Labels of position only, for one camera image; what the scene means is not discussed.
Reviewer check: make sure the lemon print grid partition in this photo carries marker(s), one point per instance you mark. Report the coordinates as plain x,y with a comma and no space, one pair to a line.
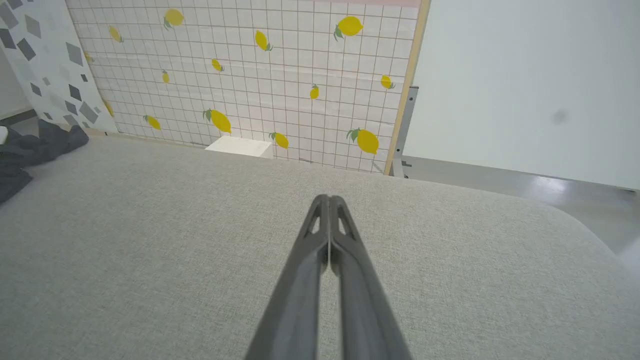
250,75

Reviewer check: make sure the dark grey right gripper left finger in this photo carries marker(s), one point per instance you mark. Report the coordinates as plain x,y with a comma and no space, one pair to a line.
300,280

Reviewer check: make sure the grey fabric sofa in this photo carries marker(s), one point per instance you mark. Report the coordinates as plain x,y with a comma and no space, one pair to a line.
150,250

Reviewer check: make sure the grey shard pattern panel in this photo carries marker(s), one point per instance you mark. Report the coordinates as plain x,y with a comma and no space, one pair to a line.
50,60

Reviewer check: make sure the white box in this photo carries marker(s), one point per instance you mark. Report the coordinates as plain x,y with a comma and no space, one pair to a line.
240,146

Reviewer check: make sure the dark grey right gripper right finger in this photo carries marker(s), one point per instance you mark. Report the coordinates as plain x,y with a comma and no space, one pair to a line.
362,300

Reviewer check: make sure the white shirt with black sleeves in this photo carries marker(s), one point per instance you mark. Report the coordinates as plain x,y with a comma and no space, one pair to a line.
30,147

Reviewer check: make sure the grey metal partition foot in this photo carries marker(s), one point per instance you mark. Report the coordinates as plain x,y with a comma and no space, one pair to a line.
406,125

